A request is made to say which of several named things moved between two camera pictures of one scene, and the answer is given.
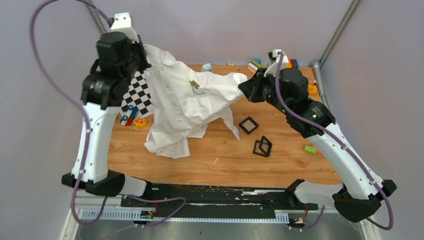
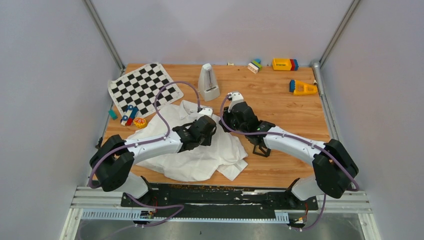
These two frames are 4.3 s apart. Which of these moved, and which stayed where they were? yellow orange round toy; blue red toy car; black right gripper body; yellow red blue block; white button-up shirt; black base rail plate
Moved: white button-up shirt; black right gripper body
Stayed: black base rail plate; yellow red blue block; yellow orange round toy; blue red toy car
